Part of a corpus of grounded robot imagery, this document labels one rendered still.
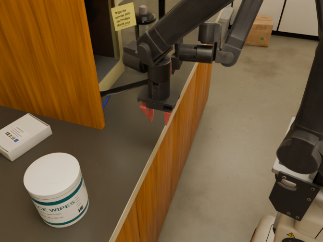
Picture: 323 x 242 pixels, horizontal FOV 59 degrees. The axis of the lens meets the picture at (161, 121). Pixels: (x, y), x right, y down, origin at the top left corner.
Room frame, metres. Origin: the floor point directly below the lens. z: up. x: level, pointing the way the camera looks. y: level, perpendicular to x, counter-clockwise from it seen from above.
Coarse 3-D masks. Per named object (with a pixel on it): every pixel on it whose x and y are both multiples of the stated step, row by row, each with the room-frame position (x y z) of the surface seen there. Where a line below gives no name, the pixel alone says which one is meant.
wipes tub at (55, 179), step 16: (48, 160) 0.47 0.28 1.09; (64, 160) 0.47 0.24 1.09; (32, 176) 0.42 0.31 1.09; (48, 176) 0.42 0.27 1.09; (64, 176) 0.42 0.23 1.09; (80, 176) 0.44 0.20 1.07; (32, 192) 0.38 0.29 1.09; (48, 192) 0.38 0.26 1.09; (64, 192) 0.39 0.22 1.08; (80, 192) 0.42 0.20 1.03; (48, 208) 0.37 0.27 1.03; (64, 208) 0.38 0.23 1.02; (80, 208) 0.40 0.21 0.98; (48, 224) 0.38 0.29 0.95; (64, 224) 0.37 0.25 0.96
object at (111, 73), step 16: (96, 0) 0.88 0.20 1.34; (112, 0) 0.91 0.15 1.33; (128, 0) 0.93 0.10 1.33; (144, 0) 0.96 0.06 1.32; (160, 0) 0.98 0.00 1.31; (96, 16) 0.88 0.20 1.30; (144, 16) 0.96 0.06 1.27; (160, 16) 0.98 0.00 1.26; (96, 32) 0.88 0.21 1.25; (112, 32) 0.90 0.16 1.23; (128, 32) 0.93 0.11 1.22; (144, 32) 0.96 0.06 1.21; (96, 48) 0.87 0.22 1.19; (112, 48) 0.90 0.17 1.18; (96, 64) 0.87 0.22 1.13; (112, 64) 0.90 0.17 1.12; (112, 80) 0.89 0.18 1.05; (128, 80) 0.92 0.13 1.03; (144, 80) 0.95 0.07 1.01
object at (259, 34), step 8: (256, 16) 3.51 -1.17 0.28; (264, 16) 3.51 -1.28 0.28; (256, 24) 3.28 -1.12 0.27; (264, 24) 3.26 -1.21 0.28; (272, 24) 3.25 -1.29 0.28; (256, 32) 3.27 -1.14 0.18; (264, 32) 3.25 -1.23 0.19; (248, 40) 3.29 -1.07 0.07; (256, 40) 3.27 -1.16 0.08; (264, 40) 3.25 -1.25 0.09
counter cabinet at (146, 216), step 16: (208, 64) 1.83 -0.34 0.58; (192, 80) 1.32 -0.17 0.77; (208, 80) 1.93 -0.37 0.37; (192, 96) 1.36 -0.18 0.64; (176, 112) 1.02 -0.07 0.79; (192, 112) 1.40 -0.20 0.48; (176, 128) 1.04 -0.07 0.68; (192, 128) 1.46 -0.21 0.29; (176, 144) 1.05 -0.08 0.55; (160, 160) 0.80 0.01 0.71; (176, 160) 1.07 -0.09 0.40; (160, 176) 0.80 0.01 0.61; (176, 176) 1.09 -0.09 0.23; (144, 192) 0.62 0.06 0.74; (160, 192) 0.80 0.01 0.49; (144, 208) 0.62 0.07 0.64; (160, 208) 0.80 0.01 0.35; (128, 224) 0.49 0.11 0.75; (144, 224) 0.60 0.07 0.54; (160, 224) 0.80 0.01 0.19; (128, 240) 0.47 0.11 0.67; (144, 240) 0.59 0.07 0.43
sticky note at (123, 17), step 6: (120, 6) 0.92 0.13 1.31; (126, 6) 0.93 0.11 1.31; (132, 6) 0.94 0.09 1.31; (114, 12) 0.91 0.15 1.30; (120, 12) 0.92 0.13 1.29; (126, 12) 0.93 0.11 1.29; (132, 12) 0.94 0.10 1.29; (114, 18) 0.91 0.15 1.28; (120, 18) 0.92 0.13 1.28; (126, 18) 0.93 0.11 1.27; (132, 18) 0.94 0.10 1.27; (114, 24) 0.91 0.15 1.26; (120, 24) 0.92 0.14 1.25; (126, 24) 0.93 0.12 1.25; (132, 24) 0.94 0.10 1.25
